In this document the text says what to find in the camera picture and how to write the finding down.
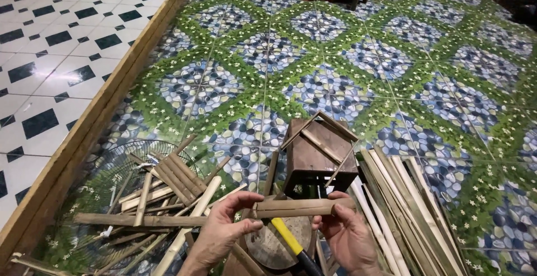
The person's left hand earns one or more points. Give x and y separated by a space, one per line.
218 230

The person's right hand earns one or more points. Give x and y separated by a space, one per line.
350 242

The short split bamboo piece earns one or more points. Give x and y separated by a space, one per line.
293 208

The round wooden chopping block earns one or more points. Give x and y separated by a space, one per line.
272 246

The pile of long bamboo strips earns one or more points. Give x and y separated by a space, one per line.
402 209

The bundle of brown bamboo slats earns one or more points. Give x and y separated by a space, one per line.
180 177

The heap of bamboo offcuts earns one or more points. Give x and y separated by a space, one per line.
142 220

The dark brown wooden stool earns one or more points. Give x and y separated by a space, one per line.
319 162

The long wooden floor beam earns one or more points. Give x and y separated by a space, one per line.
84 129

